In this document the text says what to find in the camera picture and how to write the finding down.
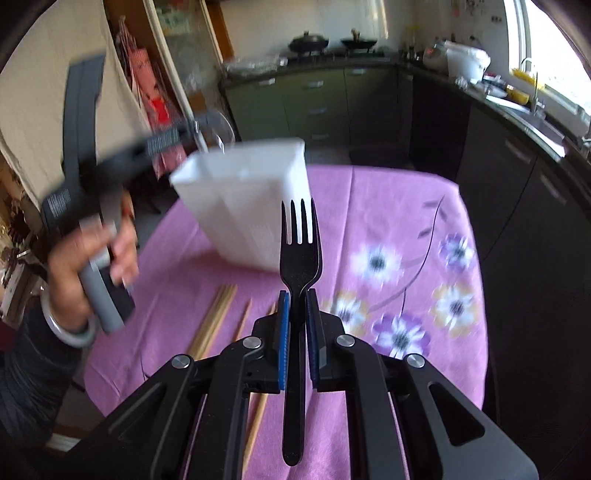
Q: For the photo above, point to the steel kitchen sink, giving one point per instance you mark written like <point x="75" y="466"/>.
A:
<point x="551" y="136"/>

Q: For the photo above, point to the black frying pan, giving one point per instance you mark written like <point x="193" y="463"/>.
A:
<point x="356" y="42"/>

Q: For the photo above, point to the clear plastic spoon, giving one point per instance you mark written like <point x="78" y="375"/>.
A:
<point x="212" y="130"/>

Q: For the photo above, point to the black plastic fork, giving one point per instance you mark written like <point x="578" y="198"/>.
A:
<point x="300" y="268"/>

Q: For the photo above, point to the white plastic utensil holder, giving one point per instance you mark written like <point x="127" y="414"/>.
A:
<point x="236" y="195"/>

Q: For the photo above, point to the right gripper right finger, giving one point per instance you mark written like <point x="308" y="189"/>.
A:
<point x="405" y="419"/>

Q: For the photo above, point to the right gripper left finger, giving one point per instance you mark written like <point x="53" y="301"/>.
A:
<point x="188" y="420"/>

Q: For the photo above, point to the white hanging cloth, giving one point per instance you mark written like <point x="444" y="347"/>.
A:
<point x="33" y="91"/>

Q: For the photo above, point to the steel kitchen faucet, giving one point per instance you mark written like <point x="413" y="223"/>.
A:
<point x="529" y="68"/>

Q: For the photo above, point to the person's left hand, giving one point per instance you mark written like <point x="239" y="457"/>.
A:
<point x="89" y="272"/>

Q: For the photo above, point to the green kitchen cabinets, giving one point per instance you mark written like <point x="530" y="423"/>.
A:
<point x="334" y="104"/>

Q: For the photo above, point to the black wok with lid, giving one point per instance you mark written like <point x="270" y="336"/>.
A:
<point x="308" y="43"/>

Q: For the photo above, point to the wooden chopstick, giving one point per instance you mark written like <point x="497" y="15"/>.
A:
<point x="243" y="319"/>
<point x="255" y="420"/>
<point x="213" y="319"/>

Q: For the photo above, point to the pink floral tablecloth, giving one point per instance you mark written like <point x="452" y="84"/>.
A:
<point x="400" y="270"/>

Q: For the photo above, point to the sliding glass door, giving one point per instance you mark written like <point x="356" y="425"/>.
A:
<point x="186" y="42"/>

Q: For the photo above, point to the red checkered apron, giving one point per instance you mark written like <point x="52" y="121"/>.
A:
<point x="158" y="108"/>

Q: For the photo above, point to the plastic bag on counter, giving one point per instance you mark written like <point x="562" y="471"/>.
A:
<point x="244" y="67"/>

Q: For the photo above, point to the white rice cooker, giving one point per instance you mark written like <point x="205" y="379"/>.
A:
<point x="457" y="60"/>

